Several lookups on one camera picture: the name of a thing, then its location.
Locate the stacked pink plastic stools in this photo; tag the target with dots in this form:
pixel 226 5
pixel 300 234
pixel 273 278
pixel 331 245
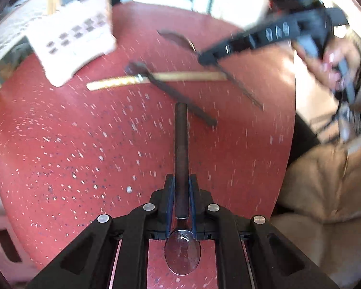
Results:
pixel 15 264

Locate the pink flower-cutout storage cart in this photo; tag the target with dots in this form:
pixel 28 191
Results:
pixel 15 19

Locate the person's right hand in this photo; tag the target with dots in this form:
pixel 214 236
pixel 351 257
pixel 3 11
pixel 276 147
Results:
pixel 324 69

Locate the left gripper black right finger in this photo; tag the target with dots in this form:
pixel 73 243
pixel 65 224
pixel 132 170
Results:
pixel 250 252

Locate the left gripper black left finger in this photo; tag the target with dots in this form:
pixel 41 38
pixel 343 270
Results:
pixel 112 252

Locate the yellow-patterned chopstick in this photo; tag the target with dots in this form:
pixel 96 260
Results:
pixel 191 76

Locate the pink plastic utensil holder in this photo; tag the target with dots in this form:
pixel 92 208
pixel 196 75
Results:
pixel 67 40

